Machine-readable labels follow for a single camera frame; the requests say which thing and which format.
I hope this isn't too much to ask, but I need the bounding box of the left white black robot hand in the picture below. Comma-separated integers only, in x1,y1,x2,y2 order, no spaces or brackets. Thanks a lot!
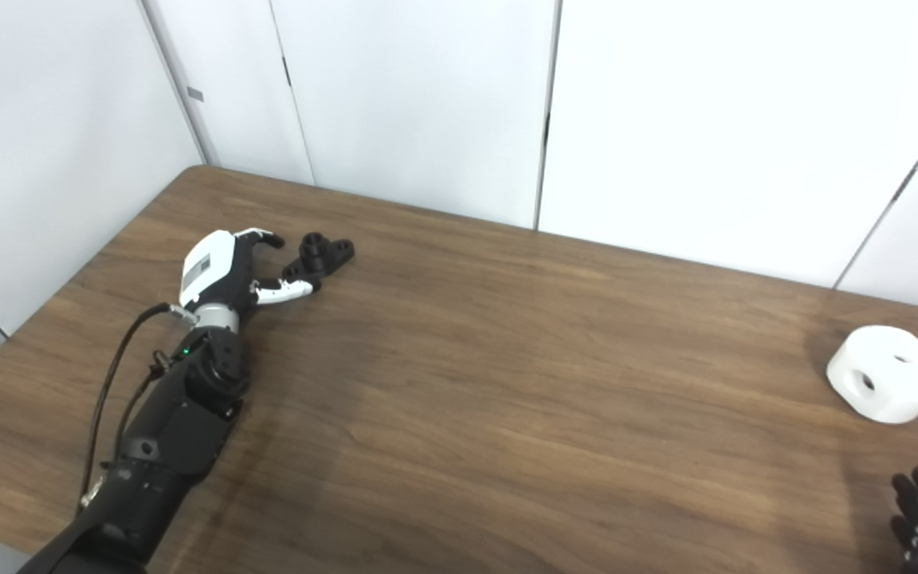
178,227,319,314

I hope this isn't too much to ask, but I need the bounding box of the black flanged holder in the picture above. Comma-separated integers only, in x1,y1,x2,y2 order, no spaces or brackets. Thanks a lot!
282,233,355,293

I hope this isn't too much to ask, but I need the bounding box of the round white piece with holes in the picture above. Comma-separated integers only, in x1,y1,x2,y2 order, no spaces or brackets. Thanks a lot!
826,325,918,425

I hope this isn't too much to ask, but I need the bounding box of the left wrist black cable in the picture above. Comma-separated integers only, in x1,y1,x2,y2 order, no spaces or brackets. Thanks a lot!
76,303,202,513

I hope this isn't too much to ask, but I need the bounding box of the left arm thin black wire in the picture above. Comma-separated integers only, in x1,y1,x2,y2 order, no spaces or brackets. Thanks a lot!
111,349,171,465

